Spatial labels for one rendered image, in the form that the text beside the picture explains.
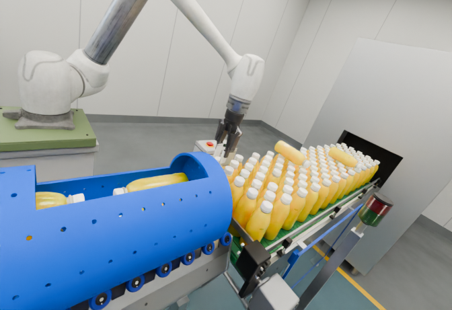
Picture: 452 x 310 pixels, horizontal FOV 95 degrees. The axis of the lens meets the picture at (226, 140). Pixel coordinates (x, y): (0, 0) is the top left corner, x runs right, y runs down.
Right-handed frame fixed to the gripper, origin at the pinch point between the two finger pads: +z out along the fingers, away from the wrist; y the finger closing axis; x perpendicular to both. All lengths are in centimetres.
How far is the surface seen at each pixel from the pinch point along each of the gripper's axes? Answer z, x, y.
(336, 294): 113, 126, 63
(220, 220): -0.2, -23.4, 30.1
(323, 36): -130, 398, -209
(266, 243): 23.0, 8.2, 32.2
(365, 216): -5, 23, 52
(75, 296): 5, -55, 31
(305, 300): 43, 24, 53
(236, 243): 23.0, -3.8, 26.8
